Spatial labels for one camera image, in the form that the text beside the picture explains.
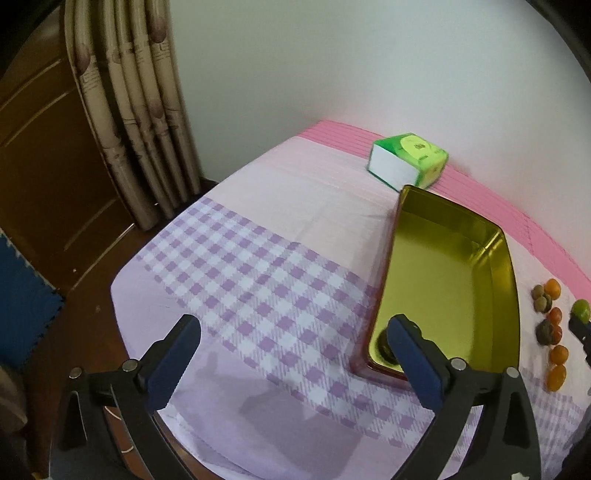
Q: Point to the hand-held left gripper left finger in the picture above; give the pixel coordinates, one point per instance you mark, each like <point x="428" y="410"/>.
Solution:
<point x="178" y="364"/>

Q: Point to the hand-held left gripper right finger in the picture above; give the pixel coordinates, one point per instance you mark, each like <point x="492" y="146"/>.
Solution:
<point x="411" y="364"/>

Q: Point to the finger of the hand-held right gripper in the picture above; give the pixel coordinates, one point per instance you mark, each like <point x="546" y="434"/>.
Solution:
<point x="582" y="334"/>

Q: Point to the green tomato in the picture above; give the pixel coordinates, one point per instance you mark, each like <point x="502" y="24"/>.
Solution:
<point x="581" y="310"/>

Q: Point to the orange mandarin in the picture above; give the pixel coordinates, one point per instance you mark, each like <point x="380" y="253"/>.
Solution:
<point x="559" y="354"/>

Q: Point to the dark brown dried fruit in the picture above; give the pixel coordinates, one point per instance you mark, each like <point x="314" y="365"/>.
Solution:
<point x="545" y="333"/>
<point x="382" y="344"/>

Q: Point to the smooth orange round fruit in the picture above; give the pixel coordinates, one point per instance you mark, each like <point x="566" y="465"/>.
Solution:
<point x="556" y="377"/>

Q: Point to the gold metal tin tray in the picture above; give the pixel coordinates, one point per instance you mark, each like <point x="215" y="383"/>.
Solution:
<point x="438" y="258"/>

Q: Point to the red-orange oval fruit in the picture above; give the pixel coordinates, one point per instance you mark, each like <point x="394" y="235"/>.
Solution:
<point x="555" y="316"/>

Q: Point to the small brown longan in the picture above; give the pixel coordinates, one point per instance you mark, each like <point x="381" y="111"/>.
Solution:
<point x="541" y="304"/>
<point x="538" y="291"/>

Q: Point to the smooth orange kumquat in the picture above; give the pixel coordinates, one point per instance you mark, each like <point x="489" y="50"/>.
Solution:
<point x="552" y="288"/>

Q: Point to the purple checked pink tablecloth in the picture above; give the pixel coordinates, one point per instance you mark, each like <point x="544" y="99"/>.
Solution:
<point x="277" y="230"/>

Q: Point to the blue foam floor mat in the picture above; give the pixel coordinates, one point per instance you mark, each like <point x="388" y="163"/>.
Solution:
<point x="23" y="300"/>

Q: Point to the green tissue pack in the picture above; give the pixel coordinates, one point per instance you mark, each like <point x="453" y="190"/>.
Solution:
<point x="406" y="154"/>

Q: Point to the brown wooden door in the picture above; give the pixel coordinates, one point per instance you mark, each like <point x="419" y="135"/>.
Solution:
<point x="51" y="161"/>

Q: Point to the beige patterned curtain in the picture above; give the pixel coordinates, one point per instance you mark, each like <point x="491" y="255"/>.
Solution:
<point x="134" y="92"/>

